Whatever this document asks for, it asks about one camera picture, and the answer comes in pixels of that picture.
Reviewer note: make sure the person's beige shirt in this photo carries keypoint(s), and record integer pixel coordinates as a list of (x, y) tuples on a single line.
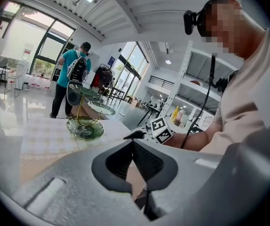
[(250, 91)]

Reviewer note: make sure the cardboard boxes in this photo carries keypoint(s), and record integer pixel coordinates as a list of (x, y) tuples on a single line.
[(134, 101)]

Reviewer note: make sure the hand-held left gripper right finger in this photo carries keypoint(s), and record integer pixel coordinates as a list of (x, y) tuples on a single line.
[(160, 171)]

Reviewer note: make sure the yellow bottle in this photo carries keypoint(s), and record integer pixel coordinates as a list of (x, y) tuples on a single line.
[(175, 114)]

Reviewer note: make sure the round ceiling light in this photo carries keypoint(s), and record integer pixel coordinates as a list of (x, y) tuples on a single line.
[(168, 62)]

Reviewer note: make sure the green tiered glass dish stand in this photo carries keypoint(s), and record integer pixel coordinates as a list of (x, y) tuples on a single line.
[(85, 128)]

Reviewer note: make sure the black head-worn camera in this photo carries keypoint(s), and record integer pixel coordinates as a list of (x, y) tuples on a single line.
[(189, 22)]

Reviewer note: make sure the dark table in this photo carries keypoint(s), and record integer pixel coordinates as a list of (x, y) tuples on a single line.
[(116, 88)]

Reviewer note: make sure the beige floral tablecloth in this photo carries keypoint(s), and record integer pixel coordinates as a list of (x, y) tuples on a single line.
[(50, 138)]

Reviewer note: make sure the dark grey oval case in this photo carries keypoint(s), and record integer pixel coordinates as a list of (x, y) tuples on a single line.
[(73, 98)]

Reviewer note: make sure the person's right forearm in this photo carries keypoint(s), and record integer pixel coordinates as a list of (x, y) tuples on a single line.
[(196, 140)]

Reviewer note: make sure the blue wall sign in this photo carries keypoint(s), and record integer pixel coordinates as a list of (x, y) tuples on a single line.
[(111, 61)]

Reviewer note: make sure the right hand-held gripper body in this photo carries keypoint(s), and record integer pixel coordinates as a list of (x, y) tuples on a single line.
[(161, 131)]

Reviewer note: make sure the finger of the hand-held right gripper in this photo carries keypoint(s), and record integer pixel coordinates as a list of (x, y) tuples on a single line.
[(136, 135)]

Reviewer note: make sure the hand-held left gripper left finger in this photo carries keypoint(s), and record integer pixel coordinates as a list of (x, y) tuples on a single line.
[(108, 171)]

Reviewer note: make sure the person's head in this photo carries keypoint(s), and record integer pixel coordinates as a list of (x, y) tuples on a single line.
[(231, 27)]

